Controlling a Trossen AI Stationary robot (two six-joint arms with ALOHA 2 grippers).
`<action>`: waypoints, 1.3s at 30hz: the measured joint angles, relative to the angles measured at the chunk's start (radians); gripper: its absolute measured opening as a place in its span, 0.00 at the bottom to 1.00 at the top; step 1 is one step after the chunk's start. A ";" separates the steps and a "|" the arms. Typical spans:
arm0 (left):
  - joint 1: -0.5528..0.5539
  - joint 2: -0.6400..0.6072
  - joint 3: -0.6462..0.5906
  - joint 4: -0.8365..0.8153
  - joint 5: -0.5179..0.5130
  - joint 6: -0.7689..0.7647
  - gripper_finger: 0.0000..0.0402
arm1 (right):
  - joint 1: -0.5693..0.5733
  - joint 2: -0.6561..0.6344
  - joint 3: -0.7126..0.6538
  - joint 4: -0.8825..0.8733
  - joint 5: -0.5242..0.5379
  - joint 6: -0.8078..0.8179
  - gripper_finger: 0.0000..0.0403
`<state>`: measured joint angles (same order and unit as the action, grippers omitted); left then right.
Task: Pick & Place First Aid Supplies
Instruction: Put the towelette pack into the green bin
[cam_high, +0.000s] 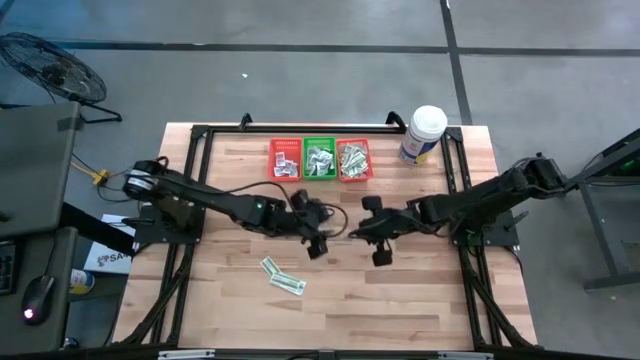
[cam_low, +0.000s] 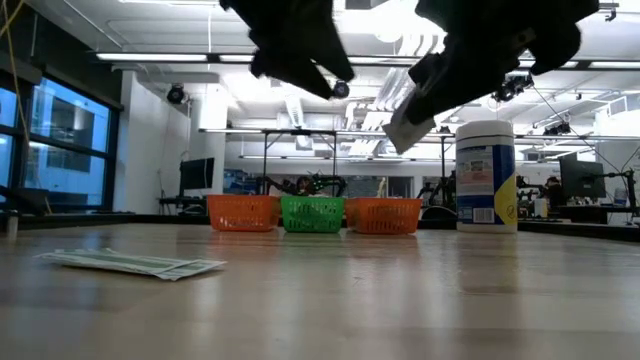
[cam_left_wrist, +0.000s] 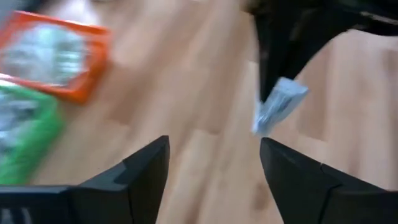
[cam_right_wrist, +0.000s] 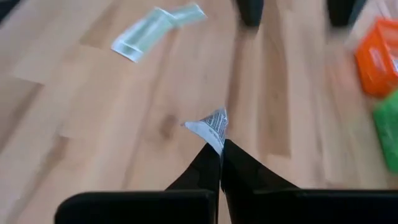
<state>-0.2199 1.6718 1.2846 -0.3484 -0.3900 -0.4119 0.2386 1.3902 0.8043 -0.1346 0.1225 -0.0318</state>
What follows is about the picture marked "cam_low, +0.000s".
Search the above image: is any white wipes canister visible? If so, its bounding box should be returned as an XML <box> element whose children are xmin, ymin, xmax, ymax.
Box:
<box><xmin>454</xmin><ymin>119</ymin><xmax>519</xmax><ymax>234</ymax></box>

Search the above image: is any white square pad packet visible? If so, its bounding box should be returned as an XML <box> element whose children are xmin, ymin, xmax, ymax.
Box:
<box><xmin>382</xmin><ymin>87</ymin><xmax>436</xmax><ymax>155</ymax></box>

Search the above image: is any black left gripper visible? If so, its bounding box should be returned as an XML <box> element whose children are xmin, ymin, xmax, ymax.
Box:
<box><xmin>219</xmin><ymin>0</ymin><xmax>356</xmax><ymax>100</ymax></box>

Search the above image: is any green plastic basket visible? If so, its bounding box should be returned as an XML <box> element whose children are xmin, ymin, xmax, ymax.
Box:
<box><xmin>279</xmin><ymin>195</ymin><xmax>346</xmax><ymax>235</ymax></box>

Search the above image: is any black aluminium rig frame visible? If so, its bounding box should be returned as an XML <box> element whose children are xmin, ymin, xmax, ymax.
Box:
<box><xmin>0</xmin><ymin>212</ymin><xmax>640</xmax><ymax>242</ymax></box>

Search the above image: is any black ceiling spotlight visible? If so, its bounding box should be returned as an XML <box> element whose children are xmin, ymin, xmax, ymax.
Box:
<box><xmin>492</xmin><ymin>73</ymin><xmax>536</xmax><ymax>104</ymax></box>
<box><xmin>331</xmin><ymin>79</ymin><xmax>352</xmax><ymax>101</ymax></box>
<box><xmin>166</xmin><ymin>83</ymin><xmax>188</xmax><ymax>106</ymax></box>
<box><xmin>543</xmin><ymin>121</ymin><xmax>573</xmax><ymax>137</ymax></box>

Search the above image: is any person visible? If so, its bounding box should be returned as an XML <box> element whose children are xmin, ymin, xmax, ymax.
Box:
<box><xmin>545</xmin><ymin>176</ymin><xmax>567</xmax><ymax>210</ymax></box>

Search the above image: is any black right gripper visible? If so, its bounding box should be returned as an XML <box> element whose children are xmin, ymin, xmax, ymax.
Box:
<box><xmin>405</xmin><ymin>0</ymin><xmax>601</xmax><ymax>124</ymax></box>

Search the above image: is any black computer monitor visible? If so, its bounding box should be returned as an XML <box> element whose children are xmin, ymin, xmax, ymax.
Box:
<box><xmin>558</xmin><ymin>152</ymin><xmax>608</xmax><ymax>199</ymax></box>
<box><xmin>179</xmin><ymin>157</ymin><xmax>216</xmax><ymax>191</ymax></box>

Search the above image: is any orange plastic basket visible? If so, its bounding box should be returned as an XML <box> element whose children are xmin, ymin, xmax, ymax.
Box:
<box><xmin>207</xmin><ymin>194</ymin><xmax>281</xmax><ymax>233</ymax></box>
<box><xmin>343</xmin><ymin>196</ymin><xmax>424</xmax><ymax>236</ymax></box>

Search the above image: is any large room window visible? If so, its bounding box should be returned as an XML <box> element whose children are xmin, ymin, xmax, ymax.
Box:
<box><xmin>0</xmin><ymin>74</ymin><xmax>121</xmax><ymax>211</ymax></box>

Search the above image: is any black background rig frame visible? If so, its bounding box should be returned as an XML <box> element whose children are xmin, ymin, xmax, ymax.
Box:
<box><xmin>260</xmin><ymin>128</ymin><xmax>339</xmax><ymax>197</ymax></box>

